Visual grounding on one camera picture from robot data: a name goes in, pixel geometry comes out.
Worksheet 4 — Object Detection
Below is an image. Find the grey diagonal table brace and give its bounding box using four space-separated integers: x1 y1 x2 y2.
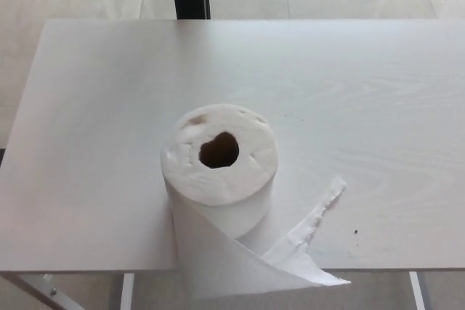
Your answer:
0 272 60 310

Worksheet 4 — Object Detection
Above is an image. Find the white toilet paper roll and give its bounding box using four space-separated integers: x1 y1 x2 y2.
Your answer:
160 103 352 302

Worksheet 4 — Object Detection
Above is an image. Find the white metal table leg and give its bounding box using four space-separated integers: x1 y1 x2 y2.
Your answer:
120 272 137 310
408 271 428 310

